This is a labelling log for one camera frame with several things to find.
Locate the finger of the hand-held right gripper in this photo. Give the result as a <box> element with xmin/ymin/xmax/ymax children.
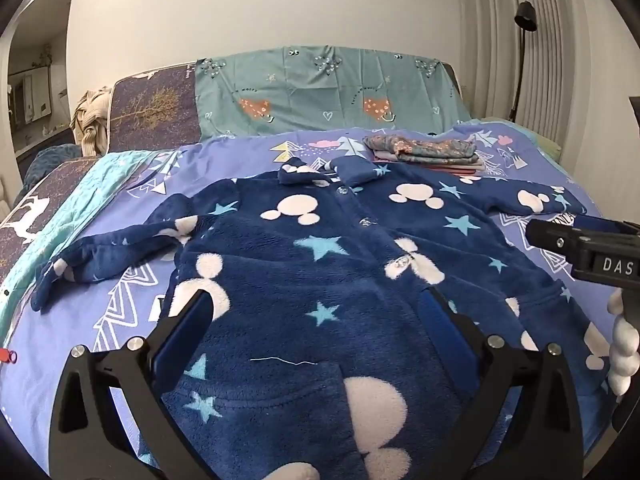
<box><xmin>525</xmin><ymin>215</ymin><xmax>640</xmax><ymax>262</ymax></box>

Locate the person's right hand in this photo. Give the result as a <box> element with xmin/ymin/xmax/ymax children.
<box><xmin>606</xmin><ymin>290</ymin><xmax>640</xmax><ymax>397</ymax></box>

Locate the teal fleece blanket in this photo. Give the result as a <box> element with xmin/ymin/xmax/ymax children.
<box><xmin>22</xmin><ymin>144</ymin><xmax>82</xmax><ymax>196</ymax></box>

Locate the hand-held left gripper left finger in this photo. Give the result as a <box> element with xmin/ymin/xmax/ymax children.
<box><xmin>47</xmin><ymin>290</ymin><xmax>221</xmax><ymax>480</ymax></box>

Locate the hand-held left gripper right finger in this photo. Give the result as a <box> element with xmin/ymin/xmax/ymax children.
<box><xmin>419</xmin><ymin>289</ymin><xmax>587</xmax><ymax>480</ymax></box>

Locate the black floor lamp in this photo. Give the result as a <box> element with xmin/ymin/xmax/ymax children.
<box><xmin>507</xmin><ymin>2</ymin><xmax>539</xmax><ymax>123</ymax></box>

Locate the navy fleece star print onesie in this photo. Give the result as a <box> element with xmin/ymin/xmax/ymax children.
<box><xmin>30</xmin><ymin>156</ymin><xmax>616</xmax><ymax>480</ymax></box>

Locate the floral folded garment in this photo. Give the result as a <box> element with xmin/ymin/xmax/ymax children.
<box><xmin>362</xmin><ymin>132</ymin><xmax>478</xmax><ymax>165</ymax></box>

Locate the white pleated curtain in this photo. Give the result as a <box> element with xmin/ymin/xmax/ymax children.
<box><xmin>460</xmin><ymin>0</ymin><xmax>640</xmax><ymax>161</ymax></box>

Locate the blue tree print bedsheet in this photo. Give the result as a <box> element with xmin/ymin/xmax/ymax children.
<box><xmin>0</xmin><ymin>117</ymin><xmax>640</xmax><ymax>480</ymax></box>

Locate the green printed sheet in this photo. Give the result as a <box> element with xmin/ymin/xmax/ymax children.
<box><xmin>192</xmin><ymin>46</ymin><xmax>471</xmax><ymax>138</ymax></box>

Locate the beige clothes heap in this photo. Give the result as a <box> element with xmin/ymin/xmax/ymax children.
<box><xmin>72</xmin><ymin>87</ymin><xmax>118</xmax><ymax>158</ymax></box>

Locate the pink folded garment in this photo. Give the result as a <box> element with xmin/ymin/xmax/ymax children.
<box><xmin>372</xmin><ymin>155</ymin><xmax>486</xmax><ymax>177</ymax></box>

